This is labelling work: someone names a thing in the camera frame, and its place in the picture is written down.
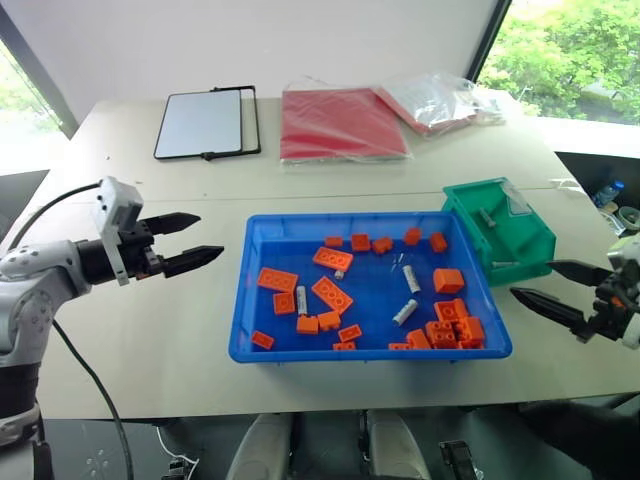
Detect clear bag with red sheets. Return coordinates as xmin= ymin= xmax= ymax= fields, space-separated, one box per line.
xmin=373 ymin=71 xmax=507 ymax=140

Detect dark rounded shape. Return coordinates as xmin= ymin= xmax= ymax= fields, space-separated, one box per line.
xmin=517 ymin=392 xmax=640 ymax=480

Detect clear plastic label card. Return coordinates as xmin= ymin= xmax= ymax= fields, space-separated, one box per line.
xmin=501 ymin=181 xmax=534 ymax=219

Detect thin white cable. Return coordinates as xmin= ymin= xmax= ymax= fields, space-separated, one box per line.
xmin=154 ymin=424 xmax=200 ymax=467

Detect silver board with black frame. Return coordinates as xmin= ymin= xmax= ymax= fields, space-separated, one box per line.
xmin=152 ymin=88 xmax=245 ymax=162

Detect blue plastic tray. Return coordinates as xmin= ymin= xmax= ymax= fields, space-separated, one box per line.
xmin=228 ymin=210 xmax=515 ymax=366

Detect green plastic bin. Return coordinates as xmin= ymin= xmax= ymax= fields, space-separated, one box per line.
xmin=441 ymin=176 xmax=558 ymax=288

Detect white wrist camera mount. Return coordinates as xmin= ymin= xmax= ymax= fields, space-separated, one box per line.
xmin=606 ymin=235 xmax=640 ymax=274
xmin=91 ymin=176 xmax=146 ymax=287

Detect pale grey rounded shape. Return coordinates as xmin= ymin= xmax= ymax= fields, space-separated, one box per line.
xmin=366 ymin=411 xmax=432 ymax=480
xmin=226 ymin=413 xmax=292 ymax=480

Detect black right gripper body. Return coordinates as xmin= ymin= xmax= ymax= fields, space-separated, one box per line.
xmin=574 ymin=272 xmax=637 ymax=343

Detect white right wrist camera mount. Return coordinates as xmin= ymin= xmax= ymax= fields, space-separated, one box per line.
xmin=606 ymin=235 xmax=640 ymax=274

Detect black window frame post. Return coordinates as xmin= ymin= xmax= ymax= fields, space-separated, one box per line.
xmin=463 ymin=0 xmax=514 ymax=84

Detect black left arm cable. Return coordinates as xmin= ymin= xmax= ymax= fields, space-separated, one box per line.
xmin=0 ymin=182 xmax=102 ymax=254

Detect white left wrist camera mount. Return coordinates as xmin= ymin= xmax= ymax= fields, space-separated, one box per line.
xmin=91 ymin=176 xmax=146 ymax=287

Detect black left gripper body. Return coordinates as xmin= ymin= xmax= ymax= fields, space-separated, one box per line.
xmin=118 ymin=219 xmax=169 ymax=281

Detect plastic water bottle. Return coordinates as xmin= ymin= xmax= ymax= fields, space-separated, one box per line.
xmin=592 ymin=179 xmax=627 ymax=209

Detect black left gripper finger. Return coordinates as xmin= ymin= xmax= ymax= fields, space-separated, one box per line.
xmin=162 ymin=245 xmax=225 ymax=279
xmin=142 ymin=212 xmax=202 ymax=237

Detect red sheets in plastic wrap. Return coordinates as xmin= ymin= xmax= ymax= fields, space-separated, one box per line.
xmin=279 ymin=85 xmax=413 ymax=170

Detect black strap buckle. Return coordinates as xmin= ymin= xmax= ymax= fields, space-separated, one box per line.
xmin=438 ymin=439 xmax=482 ymax=480

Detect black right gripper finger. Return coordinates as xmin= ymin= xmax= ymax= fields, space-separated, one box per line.
xmin=545 ymin=259 xmax=614 ymax=288
xmin=509 ymin=287 xmax=591 ymax=333

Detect black hanging cable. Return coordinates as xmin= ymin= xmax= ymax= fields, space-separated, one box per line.
xmin=51 ymin=318 xmax=135 ymax=480

